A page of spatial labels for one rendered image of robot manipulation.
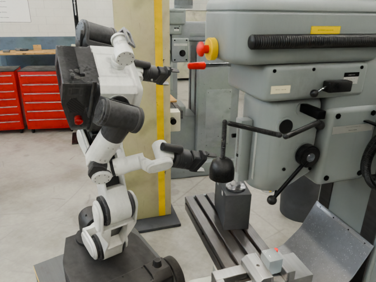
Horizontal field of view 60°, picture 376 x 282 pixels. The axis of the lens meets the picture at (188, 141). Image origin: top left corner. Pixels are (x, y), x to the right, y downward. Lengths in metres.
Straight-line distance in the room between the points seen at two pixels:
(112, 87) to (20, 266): 2.07
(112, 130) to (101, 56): 0.31
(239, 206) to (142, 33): 1.61
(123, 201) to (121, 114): 0.55
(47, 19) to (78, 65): 8.66
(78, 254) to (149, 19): 1.71
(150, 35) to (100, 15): 7.28
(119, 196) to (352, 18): 1.13
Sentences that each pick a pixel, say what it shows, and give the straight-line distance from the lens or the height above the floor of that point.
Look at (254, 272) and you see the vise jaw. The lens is 1.23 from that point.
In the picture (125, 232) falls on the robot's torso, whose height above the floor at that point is 0.83.
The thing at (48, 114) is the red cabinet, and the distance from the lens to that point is 5.61.
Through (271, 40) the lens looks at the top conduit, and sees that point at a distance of 0.81.
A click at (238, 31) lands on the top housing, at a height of 1.81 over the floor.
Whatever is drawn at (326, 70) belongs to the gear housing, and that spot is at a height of 1.71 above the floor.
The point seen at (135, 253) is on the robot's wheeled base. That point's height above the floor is 0.57.
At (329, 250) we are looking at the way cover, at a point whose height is 0.96.
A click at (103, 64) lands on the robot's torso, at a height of 1.67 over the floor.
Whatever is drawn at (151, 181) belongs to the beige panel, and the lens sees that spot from 2.99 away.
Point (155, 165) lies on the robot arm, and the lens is 1.32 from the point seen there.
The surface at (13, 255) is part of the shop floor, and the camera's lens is 3.12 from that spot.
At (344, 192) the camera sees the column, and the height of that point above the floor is 1.19.
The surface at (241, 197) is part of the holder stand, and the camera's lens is 1.48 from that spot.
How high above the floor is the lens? 1.85
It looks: 22 degrees down
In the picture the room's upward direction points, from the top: 1 degrees clockwise
